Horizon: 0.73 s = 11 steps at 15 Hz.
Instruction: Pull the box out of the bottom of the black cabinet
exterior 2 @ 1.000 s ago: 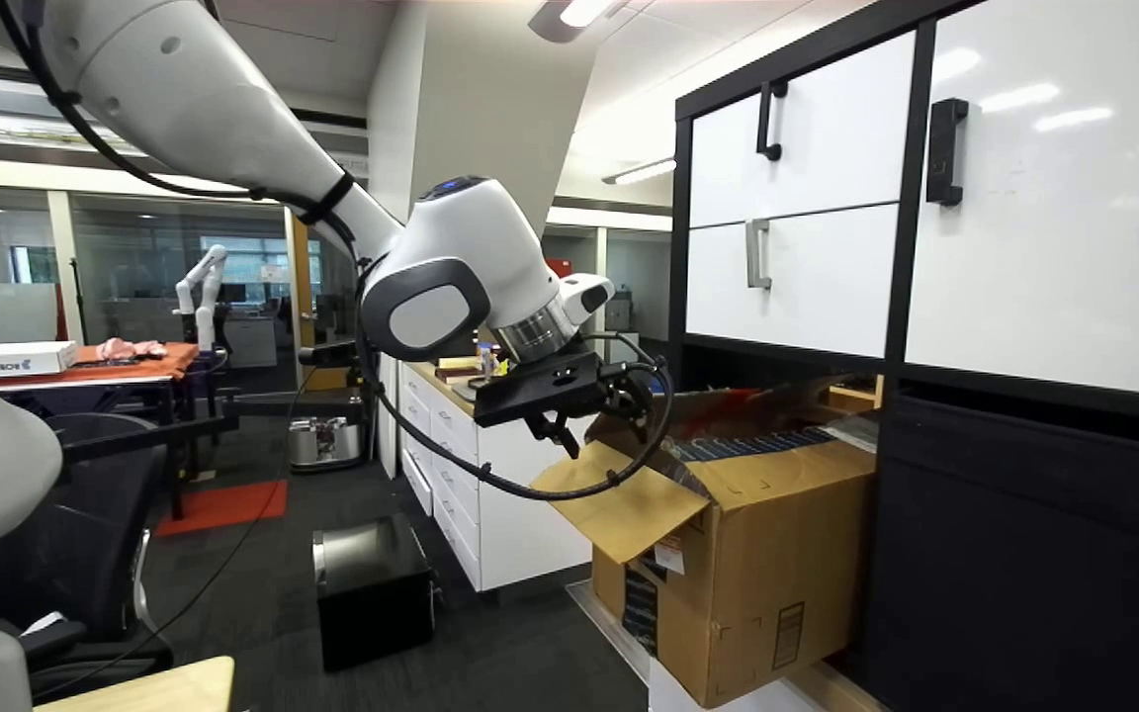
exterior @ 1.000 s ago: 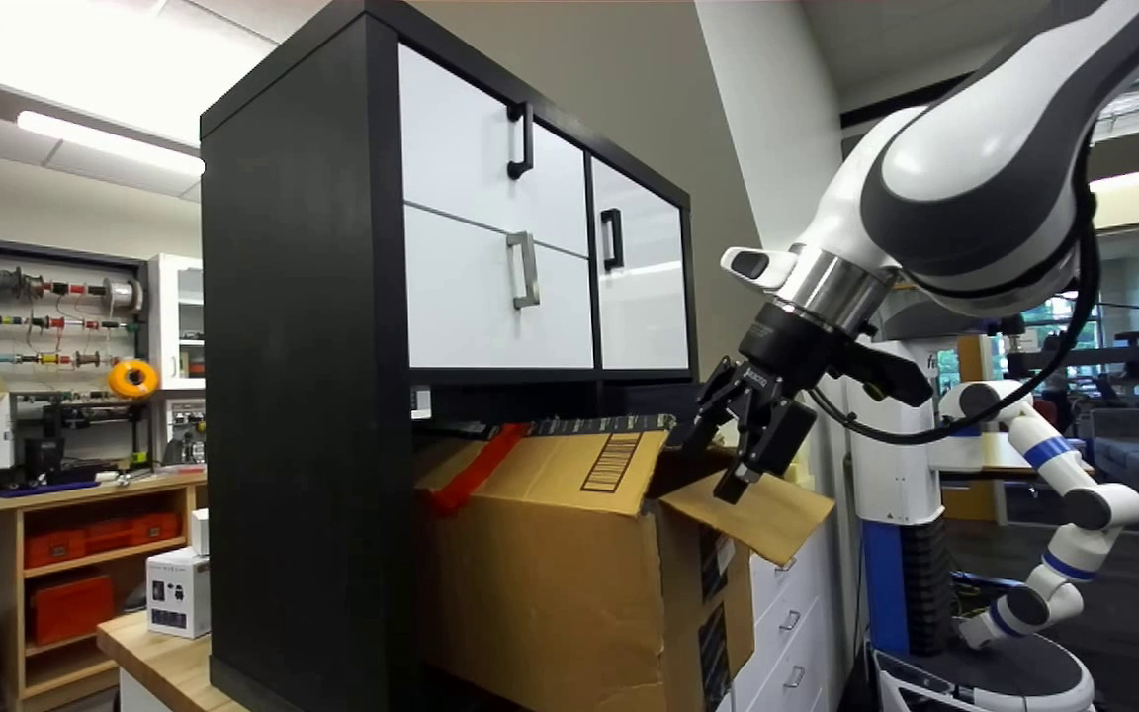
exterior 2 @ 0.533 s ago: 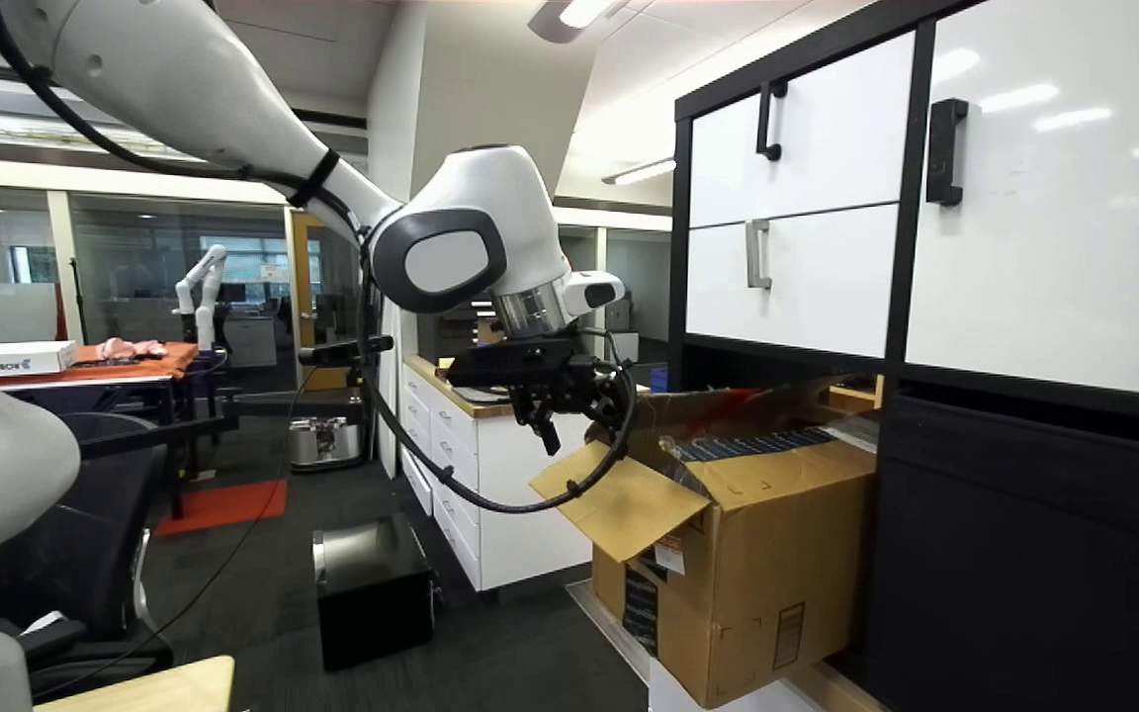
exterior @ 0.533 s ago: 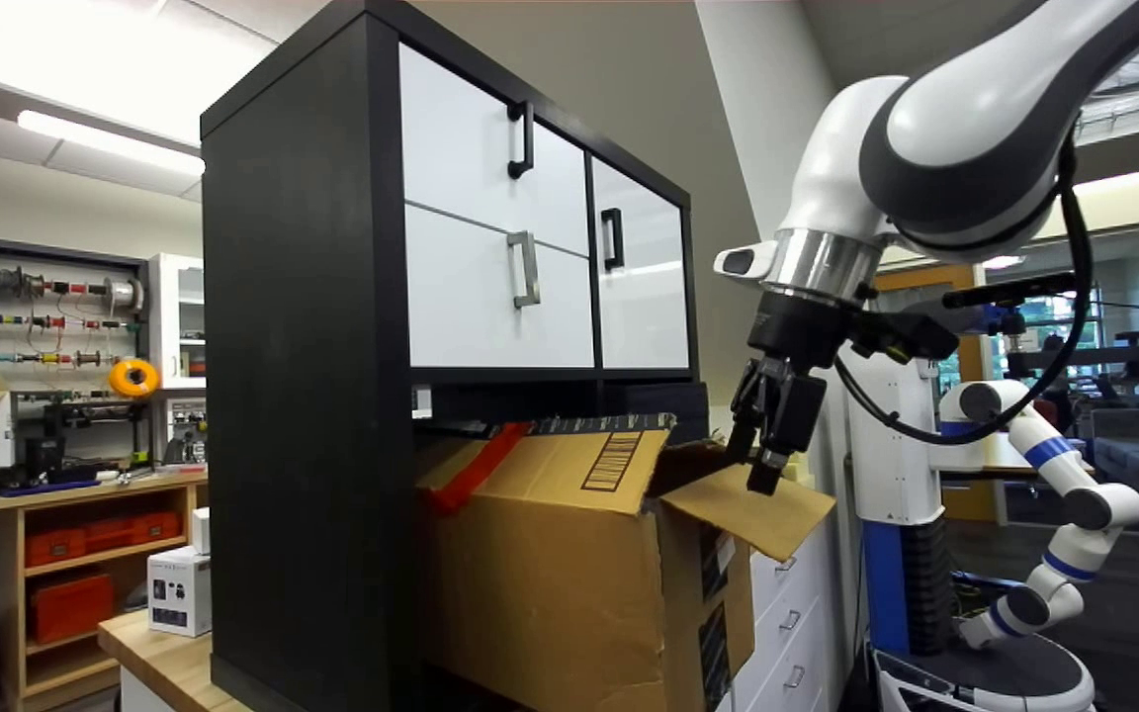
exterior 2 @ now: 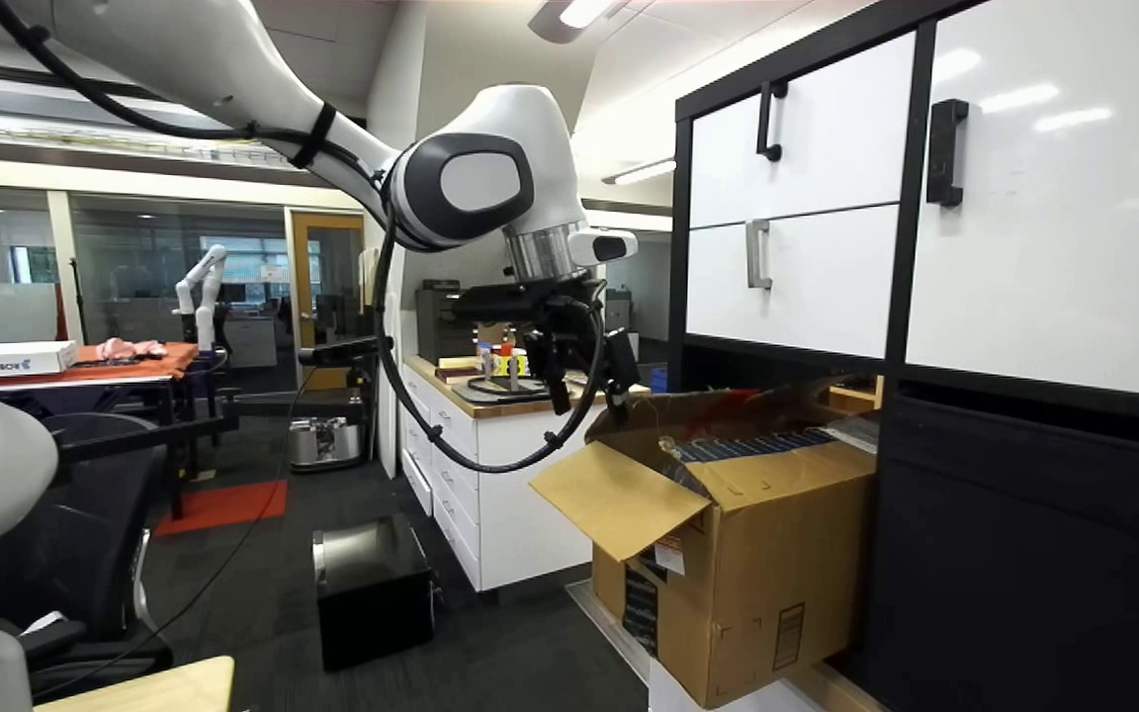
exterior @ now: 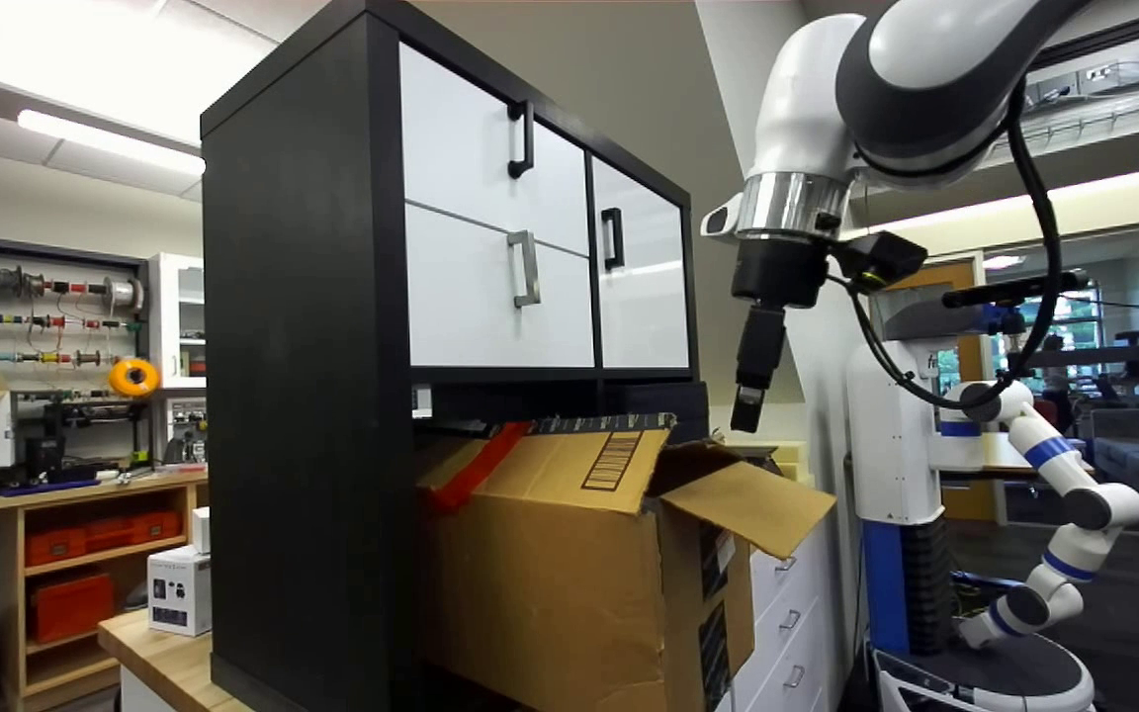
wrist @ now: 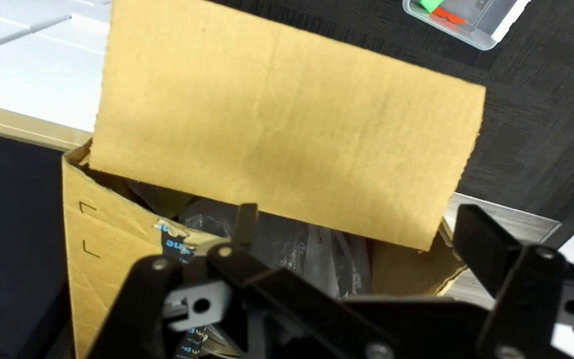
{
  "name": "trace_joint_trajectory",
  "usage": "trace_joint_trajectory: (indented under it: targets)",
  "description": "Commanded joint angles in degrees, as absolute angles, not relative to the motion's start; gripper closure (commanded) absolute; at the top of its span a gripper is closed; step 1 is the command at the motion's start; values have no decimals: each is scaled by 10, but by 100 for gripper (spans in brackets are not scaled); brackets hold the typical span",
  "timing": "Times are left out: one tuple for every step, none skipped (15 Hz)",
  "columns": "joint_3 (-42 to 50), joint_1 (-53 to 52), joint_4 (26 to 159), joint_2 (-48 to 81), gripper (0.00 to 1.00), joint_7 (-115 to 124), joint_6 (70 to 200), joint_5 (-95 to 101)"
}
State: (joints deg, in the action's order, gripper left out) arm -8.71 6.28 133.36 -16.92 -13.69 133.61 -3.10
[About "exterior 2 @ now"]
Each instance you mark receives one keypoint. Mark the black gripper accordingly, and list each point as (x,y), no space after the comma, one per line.
(584,347)

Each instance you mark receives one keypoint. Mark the brown cardboard box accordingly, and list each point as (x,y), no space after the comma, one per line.
(753,567)

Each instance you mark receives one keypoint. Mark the small white robot arm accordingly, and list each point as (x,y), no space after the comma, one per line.
(199,292)

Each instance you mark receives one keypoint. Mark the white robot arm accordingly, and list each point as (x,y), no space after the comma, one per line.
(268,65)

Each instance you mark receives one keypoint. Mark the white counter cabinet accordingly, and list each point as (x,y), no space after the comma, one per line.
(504,514)

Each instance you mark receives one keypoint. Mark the white box label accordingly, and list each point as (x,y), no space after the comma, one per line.
(671,558)

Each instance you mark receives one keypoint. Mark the black box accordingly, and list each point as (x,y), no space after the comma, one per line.
(374,596)

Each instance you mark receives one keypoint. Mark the large white cabinet door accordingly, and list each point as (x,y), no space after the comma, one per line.
(1069,238)

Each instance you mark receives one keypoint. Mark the black cabinet door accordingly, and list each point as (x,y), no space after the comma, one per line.
(1045,567)

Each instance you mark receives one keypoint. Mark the flat white box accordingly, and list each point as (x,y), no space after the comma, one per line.
(13,356)

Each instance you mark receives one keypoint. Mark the colourful toy stack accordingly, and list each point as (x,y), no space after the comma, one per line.
(501,356)

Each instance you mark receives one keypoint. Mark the round grey plate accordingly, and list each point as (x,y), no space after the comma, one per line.
(496,390)

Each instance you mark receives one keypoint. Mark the black machine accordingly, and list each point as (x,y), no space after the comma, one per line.
(464,317)

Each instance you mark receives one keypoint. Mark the stack of black slats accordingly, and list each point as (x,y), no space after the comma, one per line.
(753,446)

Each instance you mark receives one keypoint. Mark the wooden door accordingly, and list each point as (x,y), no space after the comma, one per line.
(331,298)

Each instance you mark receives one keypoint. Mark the ceiling light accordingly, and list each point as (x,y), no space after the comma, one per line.
(584,15)

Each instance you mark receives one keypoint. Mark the red floor mat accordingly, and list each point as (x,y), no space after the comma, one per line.
(221,509)

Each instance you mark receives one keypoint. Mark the table with red cloth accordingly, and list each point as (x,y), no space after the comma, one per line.
(108,367)

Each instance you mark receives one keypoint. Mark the black office chair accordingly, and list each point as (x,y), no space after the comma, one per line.
(79,529)

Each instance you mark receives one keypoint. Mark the light wooden table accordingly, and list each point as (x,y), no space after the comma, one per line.
(146,690)

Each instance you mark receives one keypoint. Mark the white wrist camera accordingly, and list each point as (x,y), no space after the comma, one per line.
(601,248)

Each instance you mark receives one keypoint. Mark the black white wall cabinet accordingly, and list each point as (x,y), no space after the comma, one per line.
(919,238)

